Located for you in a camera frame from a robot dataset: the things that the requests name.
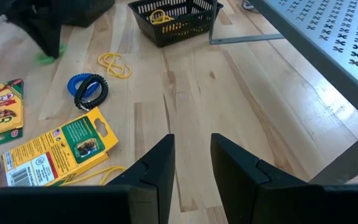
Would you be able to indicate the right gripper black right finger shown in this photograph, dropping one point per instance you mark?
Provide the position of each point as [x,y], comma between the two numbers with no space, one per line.
[238,174]

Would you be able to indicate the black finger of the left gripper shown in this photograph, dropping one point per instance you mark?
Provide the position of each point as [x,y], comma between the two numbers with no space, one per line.
[43,34]
[57,34]

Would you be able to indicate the yellow rubber band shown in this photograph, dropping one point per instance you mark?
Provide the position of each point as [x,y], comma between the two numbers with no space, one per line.
[118,168]
[114,67]
[160,19]

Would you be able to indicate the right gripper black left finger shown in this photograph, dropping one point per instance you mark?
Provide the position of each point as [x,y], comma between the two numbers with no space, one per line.
[154,174]

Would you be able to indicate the black slotted plastic basket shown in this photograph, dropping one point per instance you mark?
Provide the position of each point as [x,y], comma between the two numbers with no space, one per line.
[182,37]

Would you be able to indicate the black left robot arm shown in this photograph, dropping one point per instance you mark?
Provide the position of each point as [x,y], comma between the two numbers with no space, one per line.
[89,12]

